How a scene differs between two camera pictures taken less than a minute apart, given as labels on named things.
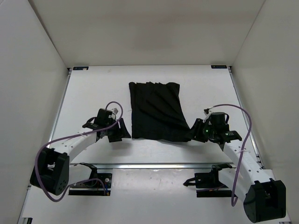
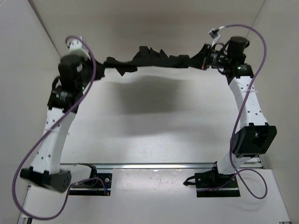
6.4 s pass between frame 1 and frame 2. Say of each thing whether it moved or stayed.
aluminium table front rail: stayed
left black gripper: moved
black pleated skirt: moved
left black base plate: stayed
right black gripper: moved
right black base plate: stayed
